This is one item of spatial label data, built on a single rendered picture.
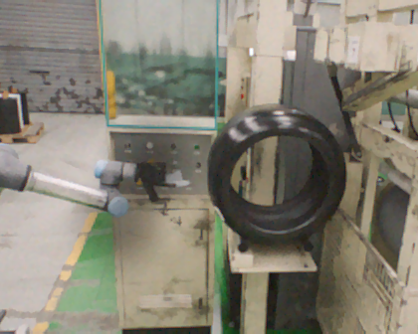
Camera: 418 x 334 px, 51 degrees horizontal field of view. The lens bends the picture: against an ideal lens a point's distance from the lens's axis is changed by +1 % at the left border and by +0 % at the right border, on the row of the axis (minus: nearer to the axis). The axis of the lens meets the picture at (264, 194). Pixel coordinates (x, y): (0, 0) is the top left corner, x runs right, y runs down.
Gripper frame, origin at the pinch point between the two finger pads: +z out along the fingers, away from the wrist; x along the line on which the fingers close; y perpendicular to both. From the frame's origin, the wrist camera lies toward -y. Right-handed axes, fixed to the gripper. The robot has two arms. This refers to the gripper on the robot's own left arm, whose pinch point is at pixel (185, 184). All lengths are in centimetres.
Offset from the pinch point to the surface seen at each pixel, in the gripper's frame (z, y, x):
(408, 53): 62, 64, -40
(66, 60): -289, -33, 874
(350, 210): 81, -9, 19
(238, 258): 25.3, -25.9, -11.3
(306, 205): 57, -7, 14
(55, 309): -73, -123, 84
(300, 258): 54, -27, -3
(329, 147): 53, 26, -12
